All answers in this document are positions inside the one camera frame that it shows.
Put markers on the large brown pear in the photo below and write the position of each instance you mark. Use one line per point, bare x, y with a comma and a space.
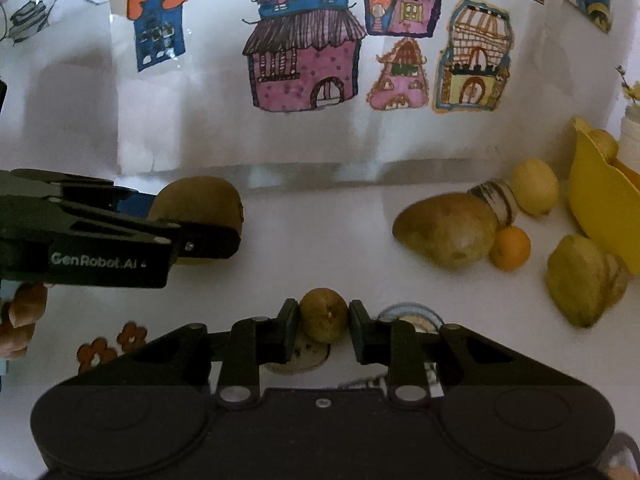
445, 230

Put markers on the white cup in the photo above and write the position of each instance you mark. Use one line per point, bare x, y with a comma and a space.
631, 135

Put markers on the yellow lemon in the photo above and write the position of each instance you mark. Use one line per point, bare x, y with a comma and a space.
535, 187

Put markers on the small green-brown fruit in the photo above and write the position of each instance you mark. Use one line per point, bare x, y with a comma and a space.
324, 315

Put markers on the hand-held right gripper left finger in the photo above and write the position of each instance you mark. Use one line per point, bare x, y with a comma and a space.
290, 332

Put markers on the small orange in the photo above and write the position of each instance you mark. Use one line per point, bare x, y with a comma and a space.
510, 249

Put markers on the yellow flower sprig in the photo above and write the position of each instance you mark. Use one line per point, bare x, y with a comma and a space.
631, 90

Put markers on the house drawings poster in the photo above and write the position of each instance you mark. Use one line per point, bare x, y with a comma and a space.
310, 125

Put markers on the striped brown shell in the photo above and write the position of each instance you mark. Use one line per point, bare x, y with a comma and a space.
495, 200

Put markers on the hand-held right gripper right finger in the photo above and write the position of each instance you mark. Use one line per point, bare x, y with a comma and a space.
357, 332

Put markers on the person's left hand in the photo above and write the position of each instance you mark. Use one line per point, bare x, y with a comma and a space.
25, 310

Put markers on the yellow plastic bowl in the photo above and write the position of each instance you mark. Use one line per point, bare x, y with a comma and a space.
595, 200

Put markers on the yellow-green mango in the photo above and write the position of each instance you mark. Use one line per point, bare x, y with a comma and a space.
575, 280

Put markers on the yellow round fruit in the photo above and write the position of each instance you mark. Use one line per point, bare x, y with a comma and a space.
604, 144

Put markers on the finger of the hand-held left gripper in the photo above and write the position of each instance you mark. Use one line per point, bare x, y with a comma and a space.
210, 242
135, 205

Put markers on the cartoon figure poster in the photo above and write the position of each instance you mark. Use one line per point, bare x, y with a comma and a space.
30, 15

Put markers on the brown kiwi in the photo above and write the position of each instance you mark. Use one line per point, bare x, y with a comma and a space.
200, 200

